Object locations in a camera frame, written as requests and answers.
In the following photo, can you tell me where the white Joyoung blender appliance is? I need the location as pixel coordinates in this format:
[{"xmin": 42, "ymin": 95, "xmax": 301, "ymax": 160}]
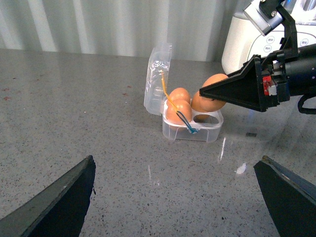
[{"xmin": 222, "ymin": 0, "xmax": 316, "ymax": 74}]

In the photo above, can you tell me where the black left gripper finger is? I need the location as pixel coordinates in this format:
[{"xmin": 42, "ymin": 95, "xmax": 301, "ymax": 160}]
[{"xmin": 0, "ymin": 155, "xmax": 96, "ymax": 237}]

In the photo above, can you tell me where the blue rubber band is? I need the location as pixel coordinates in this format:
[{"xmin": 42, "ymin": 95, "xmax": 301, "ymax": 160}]
[{"xmin": 176, "ymin": 110, "xmax": 198, "ymax": 134}]

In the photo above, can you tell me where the black second arm gripper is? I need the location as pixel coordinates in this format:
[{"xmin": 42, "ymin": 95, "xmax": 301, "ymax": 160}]
[{"xmin": 199, "ymin": 50, "xmax": 299, "ymax": 112}]

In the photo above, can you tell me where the grey camera box on gripper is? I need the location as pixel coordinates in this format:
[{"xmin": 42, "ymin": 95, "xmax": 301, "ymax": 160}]
[{"xmin": 243, "ymin": 0, "xmax": 283, "ymax": 36}]

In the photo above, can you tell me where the clear plastic egg box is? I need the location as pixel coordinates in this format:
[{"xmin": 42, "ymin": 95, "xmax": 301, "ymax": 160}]
[{"xmin": 144, "ymin": 42, "xmax": 224, "ymax": 143}]

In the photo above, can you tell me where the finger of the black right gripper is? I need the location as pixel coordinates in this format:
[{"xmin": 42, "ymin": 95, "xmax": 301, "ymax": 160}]
[{"xmin": 254, "ymin": 156, "xmax": 316, "ymax": 237}]

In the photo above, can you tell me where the brown egg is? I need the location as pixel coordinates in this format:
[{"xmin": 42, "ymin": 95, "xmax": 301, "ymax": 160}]
[
  {"xmin": 169, "ymin": 87, "xmax": 191, "ymax": 103},
  {"xmin": 164, "ymin": 99, "xmax": 192, "ymax": 131},
  {"xmin": 202, "ymin": 74, "xmax": 227, "ymax": 112},
  {"xmin": 191, "ymin": 91, "xmax": 210, "ymax": 123}
]

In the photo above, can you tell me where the yellow rubber band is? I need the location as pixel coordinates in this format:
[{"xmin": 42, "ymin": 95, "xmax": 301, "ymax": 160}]
[{"xmin": 159, "ymin": 70, "xmax": 178, "ymax": 112}]

